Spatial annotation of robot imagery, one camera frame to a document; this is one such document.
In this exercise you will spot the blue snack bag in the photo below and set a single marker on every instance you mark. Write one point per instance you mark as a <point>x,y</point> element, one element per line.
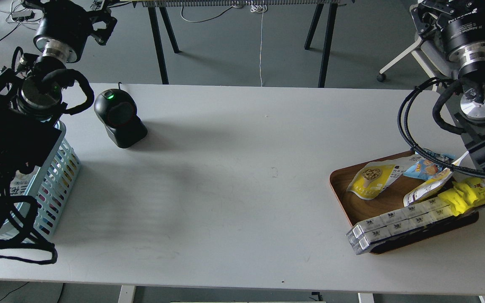
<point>423,170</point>

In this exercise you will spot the power strip on floor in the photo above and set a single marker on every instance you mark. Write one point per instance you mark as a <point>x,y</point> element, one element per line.
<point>20,16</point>

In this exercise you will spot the black barcode scanner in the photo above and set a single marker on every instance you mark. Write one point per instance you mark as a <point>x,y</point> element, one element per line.
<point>118,112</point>

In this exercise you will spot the light blue plastic basket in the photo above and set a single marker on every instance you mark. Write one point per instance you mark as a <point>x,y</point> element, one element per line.
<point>57,177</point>

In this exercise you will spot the lower clear white box strip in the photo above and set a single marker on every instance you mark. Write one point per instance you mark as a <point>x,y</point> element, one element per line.
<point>363,246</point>

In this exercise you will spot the upper clear white box strip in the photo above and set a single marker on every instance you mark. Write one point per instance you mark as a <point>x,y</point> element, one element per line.
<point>400,221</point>

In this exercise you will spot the red white snack bag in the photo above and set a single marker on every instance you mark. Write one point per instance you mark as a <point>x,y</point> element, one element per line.
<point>25,184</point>

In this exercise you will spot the brown wooden tray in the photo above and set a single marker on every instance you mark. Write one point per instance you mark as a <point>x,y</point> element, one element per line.
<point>357,209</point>

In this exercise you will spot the yellow cartoon snack pack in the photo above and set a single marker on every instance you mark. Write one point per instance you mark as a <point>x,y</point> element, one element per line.
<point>464,196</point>

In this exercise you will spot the white office chair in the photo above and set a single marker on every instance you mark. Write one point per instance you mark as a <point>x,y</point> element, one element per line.
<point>427,50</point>

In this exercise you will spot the white yellow snack bag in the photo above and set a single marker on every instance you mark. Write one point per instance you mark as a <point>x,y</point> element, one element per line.
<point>428,188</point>

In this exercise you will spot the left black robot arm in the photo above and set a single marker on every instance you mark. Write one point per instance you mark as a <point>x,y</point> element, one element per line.
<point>34,93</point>

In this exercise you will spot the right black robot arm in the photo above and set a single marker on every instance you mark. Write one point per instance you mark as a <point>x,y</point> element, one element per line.
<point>458,26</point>

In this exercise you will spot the yellow white snack pouch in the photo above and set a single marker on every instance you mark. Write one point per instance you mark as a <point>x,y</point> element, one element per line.
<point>375,177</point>

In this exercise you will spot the clear white box strip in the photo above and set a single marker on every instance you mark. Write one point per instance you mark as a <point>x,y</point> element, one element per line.
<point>400,221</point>
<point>363,246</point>

